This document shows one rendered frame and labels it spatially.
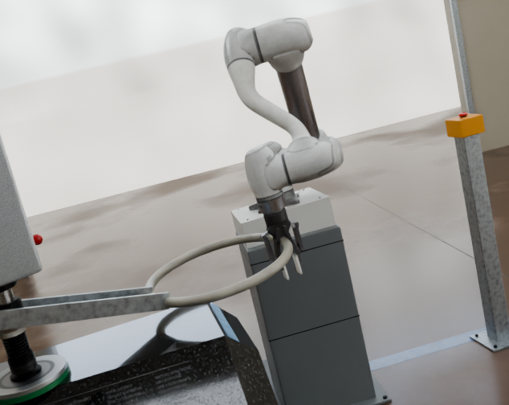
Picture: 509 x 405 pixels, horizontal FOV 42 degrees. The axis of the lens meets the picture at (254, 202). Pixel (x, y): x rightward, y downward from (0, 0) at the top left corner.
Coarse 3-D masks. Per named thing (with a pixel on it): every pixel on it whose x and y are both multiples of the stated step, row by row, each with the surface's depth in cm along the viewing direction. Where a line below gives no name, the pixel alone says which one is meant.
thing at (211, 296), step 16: (224, 240) 232; (240, 240) 230; (256, 240) 227; (272, 240) 221; (288, 240) 212; (192, 256) 230; (288, 256) 201; (160, 272) 220; (272, 272) 193; (224, 288) 188; (240, 288) 188; (176, 304) 191; (192, 304) 189
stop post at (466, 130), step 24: (456, 120) 291; (480, 120) 290; (456, 144) 299; (480, 144) 295; (480, 168) 296; (480, 192) 298; (480, 216) 300; (480, 240) 302; (480, 264) 308; (480, 288) 314; (504, 312) 311; (480, 336) 322; (504, 336) 313
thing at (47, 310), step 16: (128, 288) 200; (144, 288) 202; (32, 304) 183; (48, 304) 186; (64, 304) 177; (80, 304) 180; (96, 304) 182; (112, 304) 185; (128, 304) 188; (144, 304) 190; (160, 304) 193; (0, 320) 168; (16, 320) 170; (32, 320) 172; (48, 320) 175; (64, 320) 177; (80, 320) 180
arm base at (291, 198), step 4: (292, 188) 286; (284, 192) 281; (288, 192) 282; (292, 192) 284; (284, 196) 281; (288, 196) 282; (292, 196) 284; (296, 196) 287; (288, 200) 281; (292, 200) 280; (296, 200) 279; (252, 204) 289; (256, 204) 288; (288, 204) 280; (292, 204) 280; (252, 208) 288; (256, 208) 288
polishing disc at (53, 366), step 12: (36, 360) 186; (48, 360) 184; (60, 360) 182; (0, 372) 184; (48, 372) 176; (60, 372) 175; (0, 384) 175; (12, 384) 173; (24, 384) 172; (36, 384) 170; (0, 396) 169; (12, 396) 168
